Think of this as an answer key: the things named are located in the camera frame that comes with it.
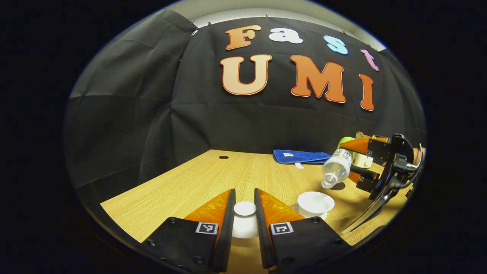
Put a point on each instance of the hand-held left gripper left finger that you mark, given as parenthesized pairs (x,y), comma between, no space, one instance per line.
(227,228)

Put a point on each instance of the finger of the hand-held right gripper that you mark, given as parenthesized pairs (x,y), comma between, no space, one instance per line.
(367,182)
(378,150)

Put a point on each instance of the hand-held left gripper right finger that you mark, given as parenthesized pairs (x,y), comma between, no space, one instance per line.
(261,228)

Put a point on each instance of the white teacup lid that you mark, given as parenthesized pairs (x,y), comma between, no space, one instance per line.
(245,224)

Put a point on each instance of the dark brown round coaster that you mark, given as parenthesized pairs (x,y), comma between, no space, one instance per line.
(338,186)

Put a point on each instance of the clear water bottle green label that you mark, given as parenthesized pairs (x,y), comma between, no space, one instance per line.
(336,167)

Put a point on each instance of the white toaster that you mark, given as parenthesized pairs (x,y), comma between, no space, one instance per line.
(362,160)

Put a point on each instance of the blue towel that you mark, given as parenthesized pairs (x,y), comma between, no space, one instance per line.
(300,156)

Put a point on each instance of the black backdrop cloth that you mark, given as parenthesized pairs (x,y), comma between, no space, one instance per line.
(125,114)

